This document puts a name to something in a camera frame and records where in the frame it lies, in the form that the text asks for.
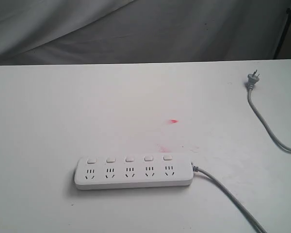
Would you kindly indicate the white five-outlet power strip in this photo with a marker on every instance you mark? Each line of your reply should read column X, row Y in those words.
column 119, row 171

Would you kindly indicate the grey backdrop cloth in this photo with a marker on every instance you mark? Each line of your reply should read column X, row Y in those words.
column 56, row 32

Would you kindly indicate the black tripod stand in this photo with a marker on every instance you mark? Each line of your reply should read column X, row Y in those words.
column 283, row 33

